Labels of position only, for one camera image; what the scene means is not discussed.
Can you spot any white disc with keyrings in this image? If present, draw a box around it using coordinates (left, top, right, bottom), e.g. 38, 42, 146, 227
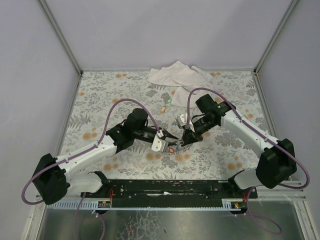
164, 140, 193, 154

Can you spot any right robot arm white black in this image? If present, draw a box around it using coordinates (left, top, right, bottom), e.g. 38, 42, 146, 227
176, 94, 297, 190

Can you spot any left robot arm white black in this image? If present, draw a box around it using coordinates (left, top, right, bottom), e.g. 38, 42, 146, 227
32, 108, 177, 205

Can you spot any white crumpled cloth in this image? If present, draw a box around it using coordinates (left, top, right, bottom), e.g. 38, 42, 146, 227
147, 61, 213, 108

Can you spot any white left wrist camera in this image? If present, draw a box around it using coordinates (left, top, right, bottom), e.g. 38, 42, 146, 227
151, 129, 169, 153

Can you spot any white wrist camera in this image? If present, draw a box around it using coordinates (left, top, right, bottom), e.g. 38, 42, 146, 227
176, 113, 195, 132
151, 129, 169, 153

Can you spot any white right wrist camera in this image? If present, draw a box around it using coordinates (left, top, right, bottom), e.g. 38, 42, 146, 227
176, 113, 195, 132

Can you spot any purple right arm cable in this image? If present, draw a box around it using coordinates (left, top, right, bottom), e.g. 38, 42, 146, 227
186, 87, 311, 190

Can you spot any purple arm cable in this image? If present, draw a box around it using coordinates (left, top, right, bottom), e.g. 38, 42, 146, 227
186, 87, 311, 190
21, 98, 163, 206

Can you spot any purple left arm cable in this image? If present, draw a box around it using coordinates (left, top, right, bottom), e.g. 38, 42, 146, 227
21, 98, 163, 206

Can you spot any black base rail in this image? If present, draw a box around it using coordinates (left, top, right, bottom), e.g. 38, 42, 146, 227
85, 179, 250, 203

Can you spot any white slotted cable duct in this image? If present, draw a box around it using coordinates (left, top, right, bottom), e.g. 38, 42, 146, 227
47, 198, 246, 212

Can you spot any purple left floor cable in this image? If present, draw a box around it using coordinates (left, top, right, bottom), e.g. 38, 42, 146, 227
74, 192, 106, 240

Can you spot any purple floor cable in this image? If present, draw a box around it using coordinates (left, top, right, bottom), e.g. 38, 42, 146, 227
74, 192, 106, 240
246, 191, 283, 236

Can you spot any purple right floor cable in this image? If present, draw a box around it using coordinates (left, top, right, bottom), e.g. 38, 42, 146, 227
246, 191, 283, 236

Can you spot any grey aluminium corner post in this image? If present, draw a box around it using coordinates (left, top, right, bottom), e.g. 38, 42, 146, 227
253, 0, 301, 76

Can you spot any grey left corner post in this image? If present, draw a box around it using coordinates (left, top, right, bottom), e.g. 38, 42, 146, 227
36, 0, 83, 76

